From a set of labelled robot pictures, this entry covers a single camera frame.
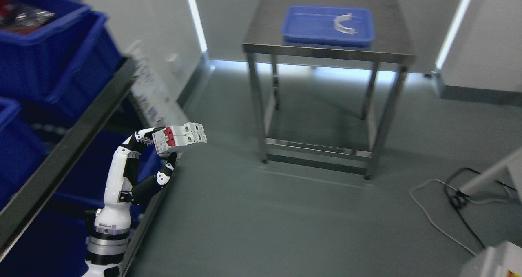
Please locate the grey red circuit breaker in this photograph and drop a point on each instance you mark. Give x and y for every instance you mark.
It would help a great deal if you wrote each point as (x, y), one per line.
(178, 138)

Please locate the blue bin left middle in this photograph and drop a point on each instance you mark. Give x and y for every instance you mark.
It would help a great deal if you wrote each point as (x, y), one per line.
(21, 151)

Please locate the blue storage bin with parts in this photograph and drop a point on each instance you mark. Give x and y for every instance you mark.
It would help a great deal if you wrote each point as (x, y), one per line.
(64, 64)

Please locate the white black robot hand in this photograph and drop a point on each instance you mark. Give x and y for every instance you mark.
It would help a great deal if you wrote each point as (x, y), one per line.
(123, 187)

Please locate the metal shelf rack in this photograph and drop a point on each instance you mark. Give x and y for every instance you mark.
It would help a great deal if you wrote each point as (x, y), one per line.
(28, 202)

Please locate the blue plastic tray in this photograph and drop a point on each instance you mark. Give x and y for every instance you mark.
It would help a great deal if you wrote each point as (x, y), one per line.
(328, 25)

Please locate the stainless steel table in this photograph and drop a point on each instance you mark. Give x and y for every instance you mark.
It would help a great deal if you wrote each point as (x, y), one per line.
(388, 56)

